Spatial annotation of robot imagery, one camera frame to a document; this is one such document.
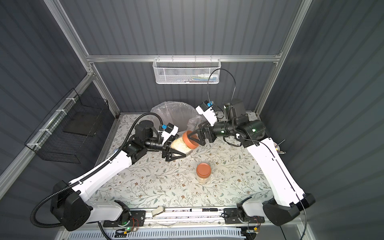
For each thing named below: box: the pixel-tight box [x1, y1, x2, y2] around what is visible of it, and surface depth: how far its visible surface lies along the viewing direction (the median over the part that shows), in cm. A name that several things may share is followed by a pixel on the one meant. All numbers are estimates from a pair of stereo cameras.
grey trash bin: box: [150, 101, 201, 135], surface depth 88 cm
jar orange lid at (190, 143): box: [182, 130, 200, 149], surface depth 60 cm
